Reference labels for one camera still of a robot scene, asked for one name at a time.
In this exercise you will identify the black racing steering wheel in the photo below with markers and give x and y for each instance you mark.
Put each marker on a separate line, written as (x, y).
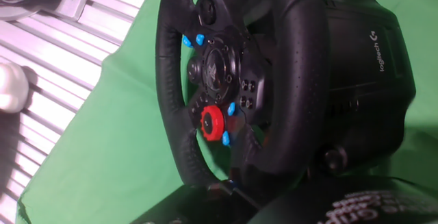
(301, 80)

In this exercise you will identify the black steering wheel base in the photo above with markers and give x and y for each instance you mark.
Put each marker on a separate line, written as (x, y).
(369, 97)

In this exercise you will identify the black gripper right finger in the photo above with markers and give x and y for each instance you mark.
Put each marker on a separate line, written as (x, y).
(349, 203)

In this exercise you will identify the white computer mouse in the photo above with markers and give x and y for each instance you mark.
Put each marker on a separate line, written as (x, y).
(12, 87)

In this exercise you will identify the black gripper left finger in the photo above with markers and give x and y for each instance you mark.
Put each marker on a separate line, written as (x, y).
(205, 203)

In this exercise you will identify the green cloth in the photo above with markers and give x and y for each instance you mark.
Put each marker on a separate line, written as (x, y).
(102, 155)

